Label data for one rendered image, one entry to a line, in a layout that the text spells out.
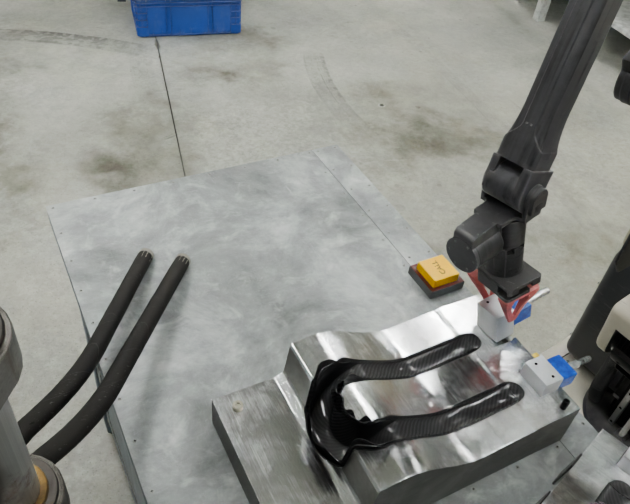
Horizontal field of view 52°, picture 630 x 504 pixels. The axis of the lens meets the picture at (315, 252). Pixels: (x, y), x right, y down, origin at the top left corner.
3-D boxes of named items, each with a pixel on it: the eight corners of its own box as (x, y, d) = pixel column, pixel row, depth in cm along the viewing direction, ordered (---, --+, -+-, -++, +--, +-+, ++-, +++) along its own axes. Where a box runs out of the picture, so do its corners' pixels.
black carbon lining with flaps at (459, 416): (467, 336, 112) (482, 298, 105) (529, 409, 102) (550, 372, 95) (283, 406, 98) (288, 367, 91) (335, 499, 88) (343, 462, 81)
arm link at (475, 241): (551, 184, 88) (500, 157, 94) (495, 222, 84) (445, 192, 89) (536, 248, 97) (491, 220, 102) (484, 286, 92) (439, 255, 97)
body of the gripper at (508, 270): (508, 301, 98) (511, 263, 94) (465, 265, 106) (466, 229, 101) (542, 283, 100) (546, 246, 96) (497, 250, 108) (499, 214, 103)
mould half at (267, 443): (464, 327, 122) (483, 276, 113) (560, 440, 106) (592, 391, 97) (212, 421, 103) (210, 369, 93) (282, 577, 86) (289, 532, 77)
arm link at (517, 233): (536, 204, 94) (504, 190, 98) (504, 226, 91) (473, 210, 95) (532, 242, 98) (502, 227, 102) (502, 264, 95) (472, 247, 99)
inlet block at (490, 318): (536, 293, 115) (538, 270, 112) (557, 309, 111) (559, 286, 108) (476, 325, 111) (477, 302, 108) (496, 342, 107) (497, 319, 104)
